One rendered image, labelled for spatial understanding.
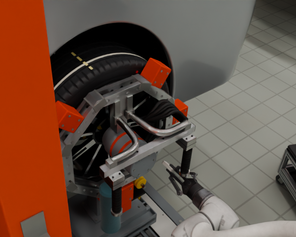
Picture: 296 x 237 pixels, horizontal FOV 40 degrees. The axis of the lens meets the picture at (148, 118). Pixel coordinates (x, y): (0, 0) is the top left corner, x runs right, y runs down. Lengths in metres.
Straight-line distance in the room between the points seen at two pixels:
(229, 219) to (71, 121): 0.73
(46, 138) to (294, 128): 2.61
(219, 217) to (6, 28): 1.20
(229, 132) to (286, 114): 0.54
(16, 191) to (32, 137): 0.15
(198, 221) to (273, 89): 2.21
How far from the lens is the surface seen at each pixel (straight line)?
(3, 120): 0.84
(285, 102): 3.57
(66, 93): 1.51
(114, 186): 1.45
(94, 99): 1.48
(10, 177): 0.94
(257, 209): 2.67
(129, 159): 1.45
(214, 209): 1.71
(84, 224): 2.21
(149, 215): 2.34
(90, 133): 1.71
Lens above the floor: 2.02
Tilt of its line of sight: 40 degrees down
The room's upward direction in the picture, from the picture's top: 4 degrees clockwise
